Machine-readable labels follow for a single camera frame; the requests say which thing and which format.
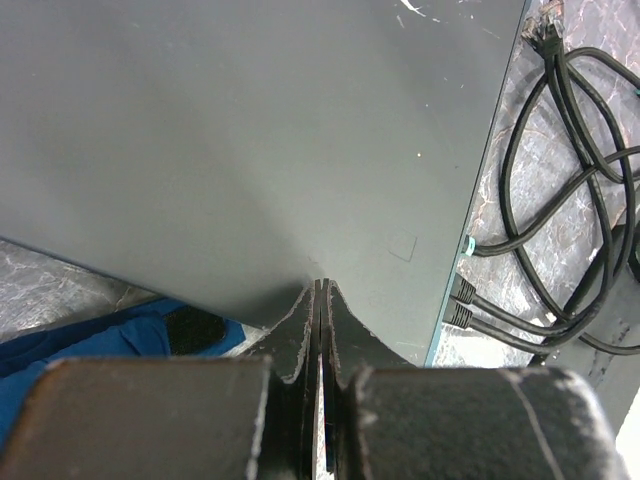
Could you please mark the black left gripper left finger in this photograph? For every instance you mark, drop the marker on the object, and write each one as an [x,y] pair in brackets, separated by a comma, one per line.
[251,416]

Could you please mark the blue and black jacket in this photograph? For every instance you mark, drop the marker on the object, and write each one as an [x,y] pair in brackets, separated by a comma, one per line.
[159,328]

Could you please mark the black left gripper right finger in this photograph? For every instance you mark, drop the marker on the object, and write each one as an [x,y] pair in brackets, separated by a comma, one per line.
[386,418]

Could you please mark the dark grey network switch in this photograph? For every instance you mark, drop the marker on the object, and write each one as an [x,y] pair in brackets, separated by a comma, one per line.
[228,153]

